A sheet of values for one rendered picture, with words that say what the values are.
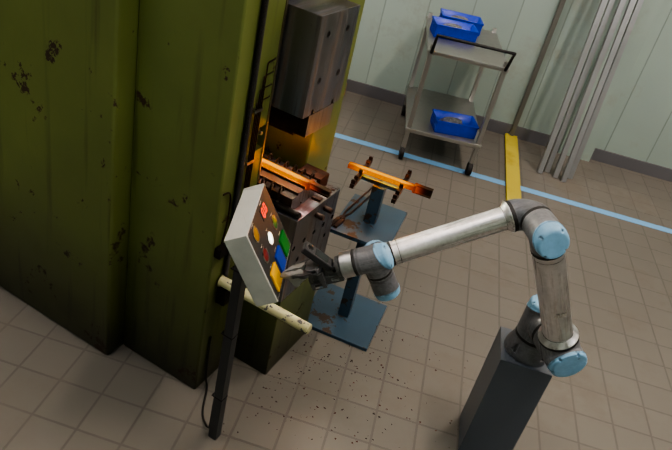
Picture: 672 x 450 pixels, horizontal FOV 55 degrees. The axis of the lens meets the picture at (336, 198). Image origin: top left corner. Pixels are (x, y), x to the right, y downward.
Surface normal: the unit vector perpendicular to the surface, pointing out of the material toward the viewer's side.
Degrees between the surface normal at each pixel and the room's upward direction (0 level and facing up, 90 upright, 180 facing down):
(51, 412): 0
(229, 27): 90
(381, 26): 90
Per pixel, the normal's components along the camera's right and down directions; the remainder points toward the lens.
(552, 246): 0.12, 0.44
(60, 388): 0.20, -0.83
